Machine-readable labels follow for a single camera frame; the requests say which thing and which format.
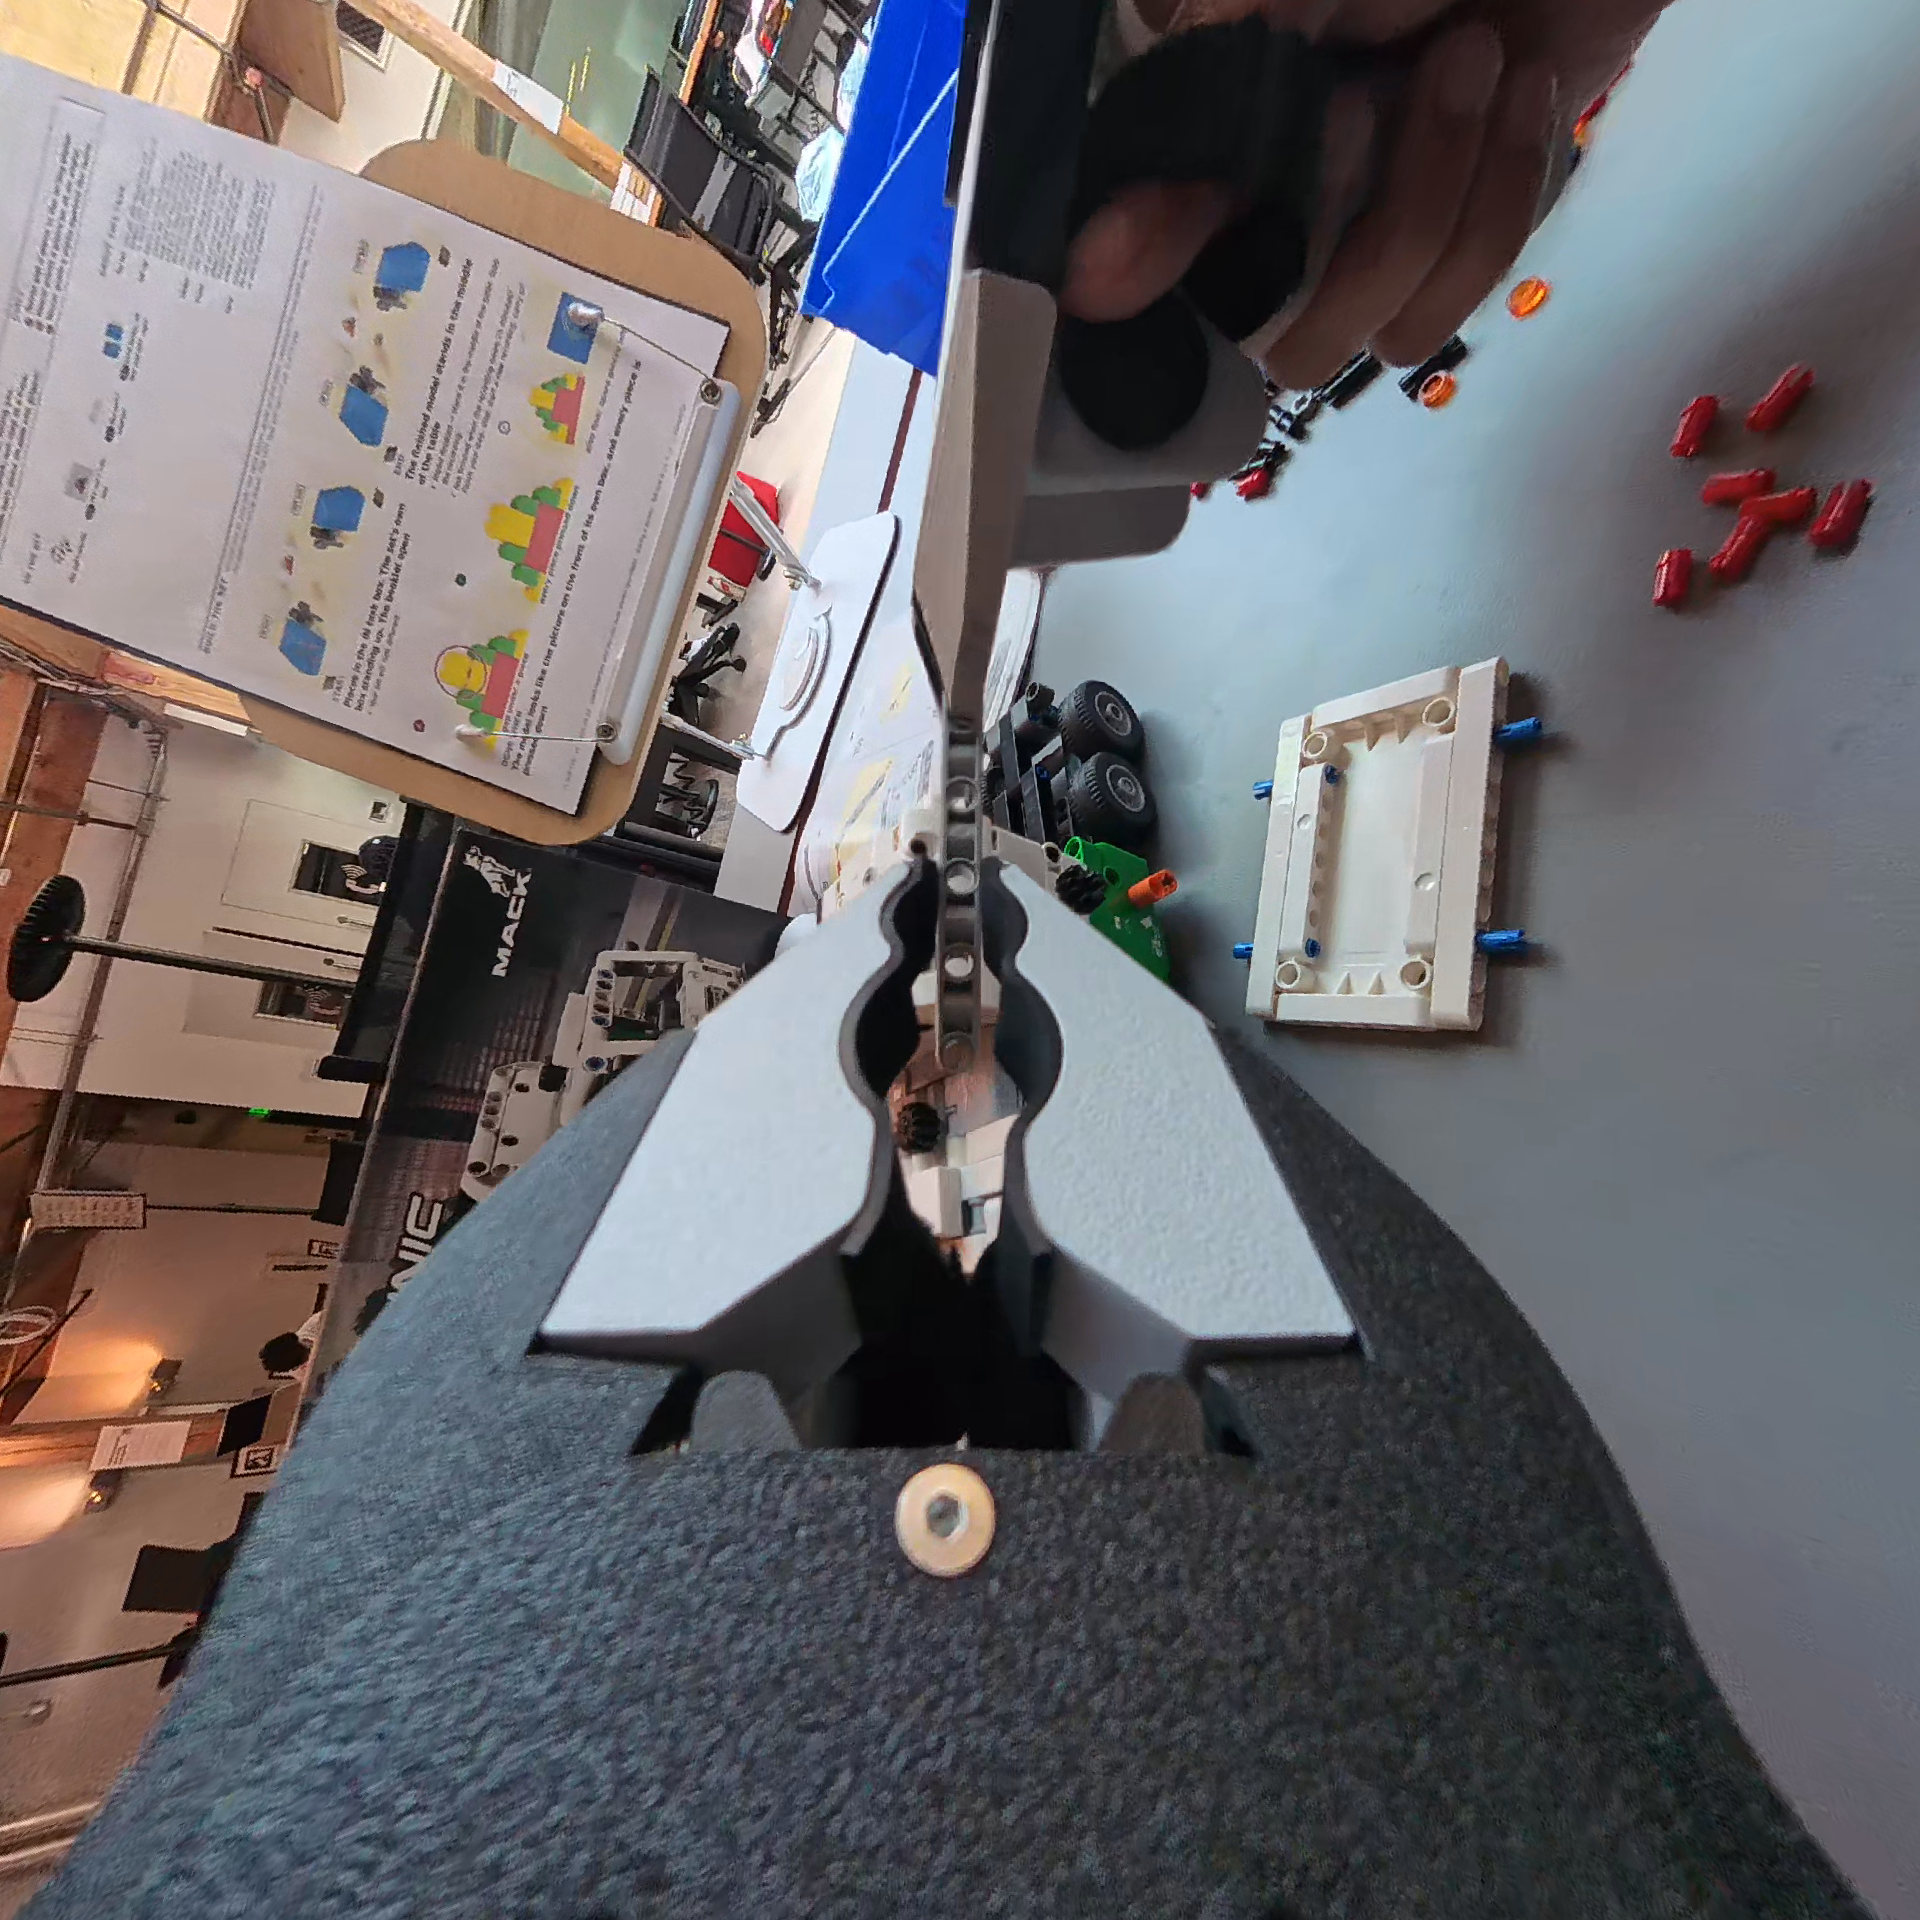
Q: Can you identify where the printed instruction sheet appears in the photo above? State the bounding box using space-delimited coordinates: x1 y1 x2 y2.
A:
0 53 732 819

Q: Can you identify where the white green lego truck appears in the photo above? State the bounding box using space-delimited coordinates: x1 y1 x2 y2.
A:
900 678 1186 1248

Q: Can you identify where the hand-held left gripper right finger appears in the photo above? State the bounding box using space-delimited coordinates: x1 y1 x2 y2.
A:
982 867 1367 1454

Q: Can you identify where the grey lego beam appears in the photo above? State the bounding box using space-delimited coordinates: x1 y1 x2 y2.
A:
933 708 1004 1057

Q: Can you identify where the person's right hand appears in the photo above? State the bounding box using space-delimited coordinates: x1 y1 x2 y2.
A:
1057 0 1673 392

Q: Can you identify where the white lego panel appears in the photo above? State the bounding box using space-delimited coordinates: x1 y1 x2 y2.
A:
1241 655 1547 1037

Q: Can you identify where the pile of red lego pins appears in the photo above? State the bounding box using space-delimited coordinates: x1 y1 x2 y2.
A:
1651 359 1877 608

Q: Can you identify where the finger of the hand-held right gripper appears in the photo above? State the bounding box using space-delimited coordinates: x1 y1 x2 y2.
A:
913 267 1061 725

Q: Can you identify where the lego set box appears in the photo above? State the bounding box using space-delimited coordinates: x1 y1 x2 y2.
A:
315 815 788 1321

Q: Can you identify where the black office chair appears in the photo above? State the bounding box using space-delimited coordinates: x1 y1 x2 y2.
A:
621 75 818 288

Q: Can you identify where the black pole with round disc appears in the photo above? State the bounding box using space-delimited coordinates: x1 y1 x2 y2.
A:
5 877 365 1001

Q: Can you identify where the blue plastic bin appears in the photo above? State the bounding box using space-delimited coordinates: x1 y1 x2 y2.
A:
802 0 993 368

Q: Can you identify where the open instruction booklet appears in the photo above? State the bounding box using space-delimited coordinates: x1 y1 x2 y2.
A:
802 569 1041 909

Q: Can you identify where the brown clipboard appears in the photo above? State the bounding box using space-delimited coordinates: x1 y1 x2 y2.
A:
0 140 774 849

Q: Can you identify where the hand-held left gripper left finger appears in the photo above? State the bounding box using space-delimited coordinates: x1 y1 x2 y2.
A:
533 861 940 1449

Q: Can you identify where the red plastic box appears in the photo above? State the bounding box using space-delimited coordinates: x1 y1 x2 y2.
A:
710 470 783 597

